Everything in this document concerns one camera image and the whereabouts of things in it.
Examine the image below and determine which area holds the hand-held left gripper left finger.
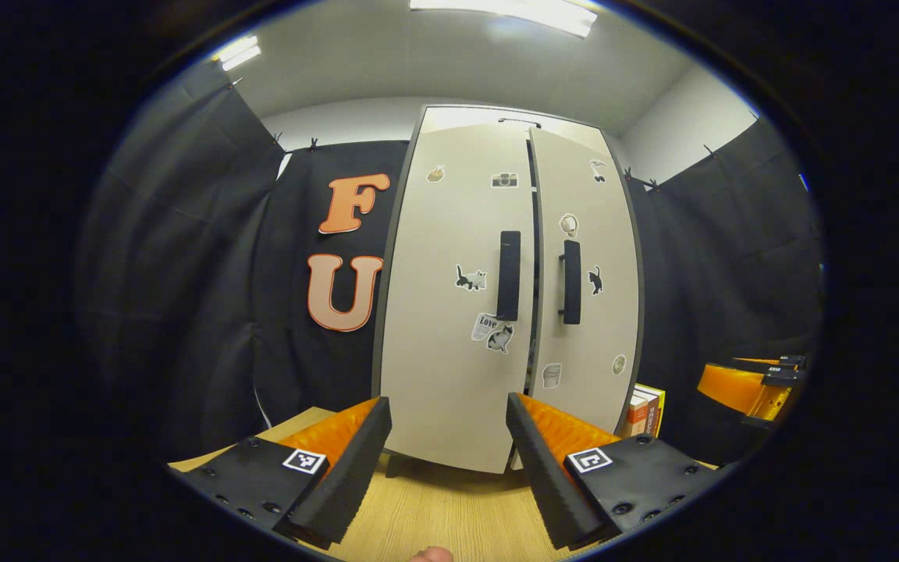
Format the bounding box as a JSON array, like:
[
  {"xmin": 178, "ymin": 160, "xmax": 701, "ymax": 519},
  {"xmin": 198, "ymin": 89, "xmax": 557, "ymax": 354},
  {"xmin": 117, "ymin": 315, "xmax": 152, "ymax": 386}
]
[{"xmin": 169, "ymin": 396, "xmax": 393, "ymax": 551}]

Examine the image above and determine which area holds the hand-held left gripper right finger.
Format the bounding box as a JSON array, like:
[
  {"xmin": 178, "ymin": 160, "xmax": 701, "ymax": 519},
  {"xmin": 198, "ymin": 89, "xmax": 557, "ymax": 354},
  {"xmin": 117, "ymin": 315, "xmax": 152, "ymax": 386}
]
[{"xmin": 506, "ymin": 391, "xmax": 731, "ymax": 551}]

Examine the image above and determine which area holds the white cabinet door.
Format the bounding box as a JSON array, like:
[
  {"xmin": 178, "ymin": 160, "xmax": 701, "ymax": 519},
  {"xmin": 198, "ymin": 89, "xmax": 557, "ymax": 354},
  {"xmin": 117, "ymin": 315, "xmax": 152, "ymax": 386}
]
[
  {"xmin": 526, "ymin": 127, "xmax": 641, "ymax": 438},
  {"xmin": 379, "ymin": 123, "xmax": 536, "ymax": 475}
]

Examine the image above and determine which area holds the white shoe cabinet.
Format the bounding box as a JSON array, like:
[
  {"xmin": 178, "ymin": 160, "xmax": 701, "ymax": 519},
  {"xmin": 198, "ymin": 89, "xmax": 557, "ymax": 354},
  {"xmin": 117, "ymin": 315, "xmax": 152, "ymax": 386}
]
[{"xmin": 371, "ymin": 104, "xmax": 645, "ymax": 477}]

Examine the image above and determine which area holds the white cabinet drawer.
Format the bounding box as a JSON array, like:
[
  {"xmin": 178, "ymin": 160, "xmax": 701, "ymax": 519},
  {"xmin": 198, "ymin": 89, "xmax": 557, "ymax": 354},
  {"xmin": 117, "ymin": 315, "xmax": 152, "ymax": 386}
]
[{"xmin": 422, "ymin": 105, "xmax": 606, "ymax": 133}]

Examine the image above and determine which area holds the black backdrop cloth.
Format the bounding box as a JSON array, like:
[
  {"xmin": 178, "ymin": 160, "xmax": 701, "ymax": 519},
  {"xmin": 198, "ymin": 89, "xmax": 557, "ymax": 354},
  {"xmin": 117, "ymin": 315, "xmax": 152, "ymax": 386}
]
[
  {"xmin": 75, "ymin": 59, "xmax": 286, "ymax": 461},
  {"xmin": 625, "ymin": 117, "xmax": 825, "ymax": 461},
  {"xmin": 251, "ymin": 139, "xmax": 411, "ymax": 446}
]

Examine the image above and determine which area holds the ceiling light panel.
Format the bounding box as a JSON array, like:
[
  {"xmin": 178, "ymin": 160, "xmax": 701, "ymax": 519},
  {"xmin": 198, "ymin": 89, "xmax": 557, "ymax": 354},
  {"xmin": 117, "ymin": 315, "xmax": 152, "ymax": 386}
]
[
  {"xmin": 409, "ymin": 0, "xmax": 599, "ymax": 38},
  {"xmin": 211, "ymin": 35, "xmax": 261, "ymax": 73}
]

